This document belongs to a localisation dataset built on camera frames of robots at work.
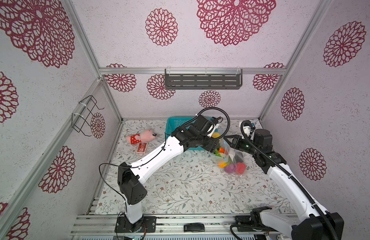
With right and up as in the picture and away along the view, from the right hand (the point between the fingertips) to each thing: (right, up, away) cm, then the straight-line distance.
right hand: (224, 135), depth 75 cm
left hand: (-6, -5, 0) cm, 8 cm away
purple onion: (+6, -20, +12) cm, 24 cm away
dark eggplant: (+12, -14, +15) cm, 24 cm away
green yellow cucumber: (+2, -18, +13) cm, 22 cm away
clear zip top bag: (+6, -15, +9) cm, 18 cm away
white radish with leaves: (0, -11, +10) cm, 15 cm away
